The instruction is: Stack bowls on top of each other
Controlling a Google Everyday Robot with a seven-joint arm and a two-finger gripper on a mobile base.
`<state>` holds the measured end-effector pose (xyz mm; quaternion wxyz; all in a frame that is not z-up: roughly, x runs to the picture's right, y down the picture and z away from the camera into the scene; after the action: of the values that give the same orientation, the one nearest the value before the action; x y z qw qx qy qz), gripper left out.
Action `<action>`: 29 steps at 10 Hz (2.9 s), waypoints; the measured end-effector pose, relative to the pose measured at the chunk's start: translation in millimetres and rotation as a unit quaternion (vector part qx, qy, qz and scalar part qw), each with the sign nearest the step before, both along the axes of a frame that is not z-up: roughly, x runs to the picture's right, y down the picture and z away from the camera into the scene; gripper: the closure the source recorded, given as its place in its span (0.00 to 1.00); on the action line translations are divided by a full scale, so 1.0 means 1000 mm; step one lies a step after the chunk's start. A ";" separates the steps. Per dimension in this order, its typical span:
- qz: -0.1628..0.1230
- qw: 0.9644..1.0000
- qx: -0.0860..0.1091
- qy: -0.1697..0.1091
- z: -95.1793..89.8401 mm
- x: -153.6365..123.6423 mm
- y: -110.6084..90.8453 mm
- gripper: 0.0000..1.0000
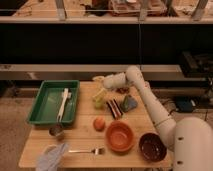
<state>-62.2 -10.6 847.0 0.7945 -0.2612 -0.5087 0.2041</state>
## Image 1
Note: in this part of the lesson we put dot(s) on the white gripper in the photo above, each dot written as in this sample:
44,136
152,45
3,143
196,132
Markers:
111,81

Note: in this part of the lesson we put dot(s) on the dark brown bowl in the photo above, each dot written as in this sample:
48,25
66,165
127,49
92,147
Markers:
151,147

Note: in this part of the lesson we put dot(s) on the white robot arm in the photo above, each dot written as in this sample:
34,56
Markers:
190,139

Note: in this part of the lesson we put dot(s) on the green yellow toy cup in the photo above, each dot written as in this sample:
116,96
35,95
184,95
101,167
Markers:
98,98

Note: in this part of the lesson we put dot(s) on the brown crumpled object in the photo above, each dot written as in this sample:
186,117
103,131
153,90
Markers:
123,90

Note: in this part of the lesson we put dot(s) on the striped dark block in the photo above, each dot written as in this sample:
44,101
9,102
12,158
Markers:
114,108

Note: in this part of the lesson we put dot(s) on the white plastic utensil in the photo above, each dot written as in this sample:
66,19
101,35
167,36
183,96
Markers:
65,96

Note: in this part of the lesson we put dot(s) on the orange fruit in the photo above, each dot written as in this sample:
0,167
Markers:
99,123

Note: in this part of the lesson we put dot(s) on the wooden table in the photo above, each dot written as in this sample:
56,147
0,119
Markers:
82,135

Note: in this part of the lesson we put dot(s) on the green plastic tray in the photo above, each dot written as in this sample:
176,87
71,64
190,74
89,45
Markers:
49,99

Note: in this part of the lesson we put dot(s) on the orange bowl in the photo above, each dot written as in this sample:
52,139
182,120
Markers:
119,137

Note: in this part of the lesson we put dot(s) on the small metal cup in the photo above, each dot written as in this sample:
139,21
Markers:
57,132

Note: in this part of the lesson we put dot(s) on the metal fork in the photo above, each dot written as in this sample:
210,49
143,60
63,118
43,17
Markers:
95,151

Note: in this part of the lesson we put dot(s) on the black power adapter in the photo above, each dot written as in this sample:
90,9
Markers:
184,105

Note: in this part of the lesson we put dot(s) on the light blue cloth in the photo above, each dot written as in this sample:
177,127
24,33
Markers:
50,159

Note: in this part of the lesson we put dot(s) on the black box on shelf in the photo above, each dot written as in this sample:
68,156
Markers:
196,66

